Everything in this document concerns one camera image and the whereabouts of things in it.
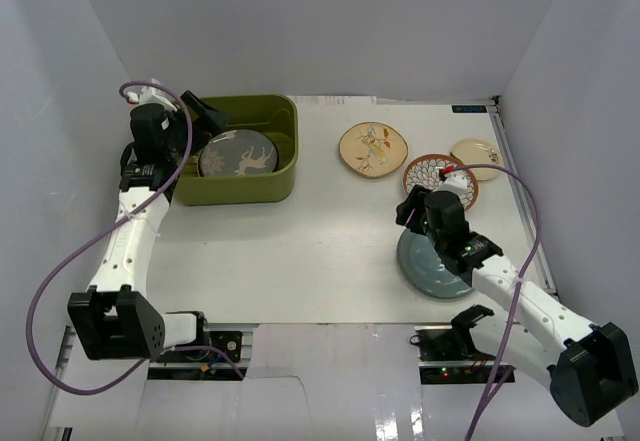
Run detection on grey reindeer snowflake plate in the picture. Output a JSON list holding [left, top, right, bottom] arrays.
[[198, 129, 279, 177]]

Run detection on brown rimmed petal pattern bowl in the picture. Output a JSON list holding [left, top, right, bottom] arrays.
[[402, 154, 479, 211]]

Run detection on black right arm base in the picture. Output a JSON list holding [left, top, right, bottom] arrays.
[[409, 325, 495, 386]]

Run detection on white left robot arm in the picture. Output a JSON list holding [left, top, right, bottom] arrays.
[[67, 87, 230, 360]]

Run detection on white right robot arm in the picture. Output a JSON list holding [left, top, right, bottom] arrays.
[[396, 186, 639, 427]]

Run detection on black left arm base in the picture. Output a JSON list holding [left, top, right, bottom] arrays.
[[148, 330, 247, 381]]

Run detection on olive green plastic bin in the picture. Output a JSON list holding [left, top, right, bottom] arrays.
[[174, 94, 299, 206]]

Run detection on light blue ceramic plate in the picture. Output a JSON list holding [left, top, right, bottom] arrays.
[[396, 230, 473, 300]]

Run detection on beige bird branch plate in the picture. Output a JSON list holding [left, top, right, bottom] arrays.
[[338, 122, 409, 179]]

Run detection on small cream flower plate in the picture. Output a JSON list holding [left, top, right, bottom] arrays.
[[449, 138, 504, 181]]

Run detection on white paper sheets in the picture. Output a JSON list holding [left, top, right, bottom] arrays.
[[291, 95, 377, 106]]

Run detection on blue label sticker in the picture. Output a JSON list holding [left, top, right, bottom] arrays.
[[451, 105, 487, 114]]

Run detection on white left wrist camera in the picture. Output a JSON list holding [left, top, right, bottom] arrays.
[[124, 78, 177, 112]]

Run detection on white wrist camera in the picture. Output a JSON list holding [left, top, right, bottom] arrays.
[[437, 166, 469, 196], [124, 78, 177, 112]]

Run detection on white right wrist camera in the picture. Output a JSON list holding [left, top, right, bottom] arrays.
[[437, 166, 469, 196]]

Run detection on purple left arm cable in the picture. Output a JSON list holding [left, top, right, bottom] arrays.
[[25, 79, 246, 395]]

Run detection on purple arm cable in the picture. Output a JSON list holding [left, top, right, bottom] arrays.
[[449, 163, 544, 441], [25, 79, 246, 395]]

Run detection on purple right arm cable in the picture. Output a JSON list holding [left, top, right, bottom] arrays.
[[449, 163, 544, 441]]

